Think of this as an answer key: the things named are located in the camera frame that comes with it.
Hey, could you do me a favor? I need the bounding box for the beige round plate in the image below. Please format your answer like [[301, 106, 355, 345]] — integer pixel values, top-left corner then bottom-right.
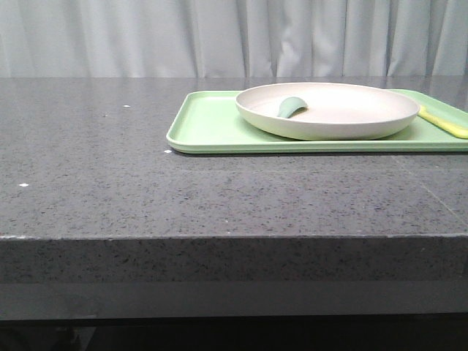
[[235, 82, 420, 140]]

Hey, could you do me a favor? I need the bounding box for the yellow plastic fork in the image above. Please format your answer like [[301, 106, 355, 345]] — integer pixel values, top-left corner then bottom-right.
[[418, 105, 467, 139]]

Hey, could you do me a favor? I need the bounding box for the light green plastic tray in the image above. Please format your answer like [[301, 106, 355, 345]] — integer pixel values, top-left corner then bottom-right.
[[166, 91, 467, 154]]

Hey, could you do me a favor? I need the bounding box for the sage green plastic spoon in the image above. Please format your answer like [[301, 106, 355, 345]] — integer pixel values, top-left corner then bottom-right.
[[277, 97, 308, 118]]

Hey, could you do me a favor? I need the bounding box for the grey curtain backdrop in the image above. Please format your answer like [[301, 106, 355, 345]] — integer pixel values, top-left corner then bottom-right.
[[1, 1, 467, 78]]

